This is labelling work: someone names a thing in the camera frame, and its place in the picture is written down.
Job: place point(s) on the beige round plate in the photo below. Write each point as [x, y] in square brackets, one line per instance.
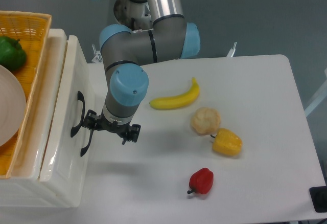
[13, 103]

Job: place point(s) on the yellow woven basket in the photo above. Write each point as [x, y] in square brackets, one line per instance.
[32, 29]

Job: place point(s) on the yellow banana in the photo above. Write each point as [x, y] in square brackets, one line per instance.
[179, 101]

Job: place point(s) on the white plastic drawer cabinet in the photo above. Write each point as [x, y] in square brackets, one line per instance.
[23, 188]

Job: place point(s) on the green bell pepper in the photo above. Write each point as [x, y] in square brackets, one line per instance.
[13, 56]

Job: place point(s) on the black device at table edge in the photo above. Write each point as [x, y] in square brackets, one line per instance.
[318, 197]

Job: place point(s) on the round bread roll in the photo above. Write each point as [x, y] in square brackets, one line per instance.
[205, 120]

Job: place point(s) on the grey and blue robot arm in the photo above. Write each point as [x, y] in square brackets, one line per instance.
[123, 49]

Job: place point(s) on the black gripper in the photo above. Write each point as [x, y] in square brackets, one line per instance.
[94, 122]

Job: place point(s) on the yellow bell pepper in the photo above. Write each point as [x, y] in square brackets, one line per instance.
[226, 142]

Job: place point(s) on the red bell pepper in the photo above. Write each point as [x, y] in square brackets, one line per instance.
[201, 182]

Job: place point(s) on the white drawer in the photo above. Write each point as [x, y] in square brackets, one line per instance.
[59, 172]
[83, 161]

